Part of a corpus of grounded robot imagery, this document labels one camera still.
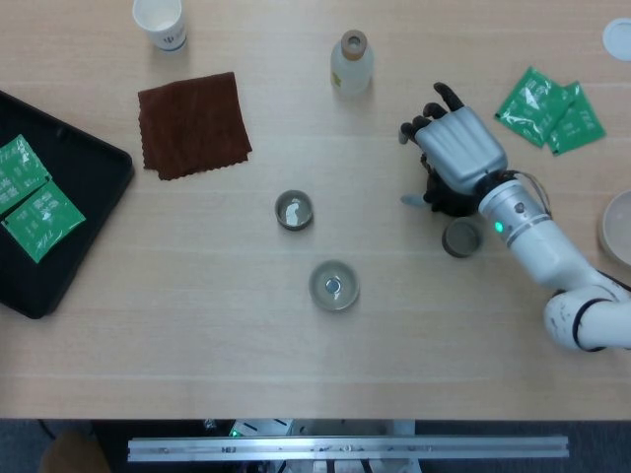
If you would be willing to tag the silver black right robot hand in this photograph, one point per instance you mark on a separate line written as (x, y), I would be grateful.
(463, 148)

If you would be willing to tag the black cast iron teapot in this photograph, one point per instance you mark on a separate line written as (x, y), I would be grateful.
(456, 206)

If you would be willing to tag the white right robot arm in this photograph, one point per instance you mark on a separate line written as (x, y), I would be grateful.
(542, 246)

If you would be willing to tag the green tea packet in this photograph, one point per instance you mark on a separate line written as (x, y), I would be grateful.
(581, 123)
(20, 170)
(530, 106)
(42, 219)

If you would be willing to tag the dark cylindrical ceramic teacup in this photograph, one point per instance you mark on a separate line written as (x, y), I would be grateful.
(461, 241)
(282, 222)

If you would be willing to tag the frosted glass bottle wooden cap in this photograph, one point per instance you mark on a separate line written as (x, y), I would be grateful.
(352, 74)

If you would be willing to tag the large white ceramic bowl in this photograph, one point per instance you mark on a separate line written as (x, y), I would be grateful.
(618, 222)

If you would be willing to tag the white round lid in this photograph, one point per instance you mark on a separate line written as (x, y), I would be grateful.
(620, 39)

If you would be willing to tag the grey-green shallow ceramic bowl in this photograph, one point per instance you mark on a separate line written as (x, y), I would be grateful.
(319, 286)

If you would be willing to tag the brown microfibre cloth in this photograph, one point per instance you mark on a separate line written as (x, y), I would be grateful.
(192, 123)

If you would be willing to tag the white paper cup blue logo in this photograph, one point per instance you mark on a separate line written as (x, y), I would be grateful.
(167, 34)

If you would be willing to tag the black plastic tray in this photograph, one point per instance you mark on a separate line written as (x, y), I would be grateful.
(89, 172)

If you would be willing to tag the brown round stool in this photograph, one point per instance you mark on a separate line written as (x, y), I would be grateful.
(74, 453)

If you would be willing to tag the aluminium profile rail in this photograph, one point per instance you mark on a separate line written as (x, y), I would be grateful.
(345, 448)

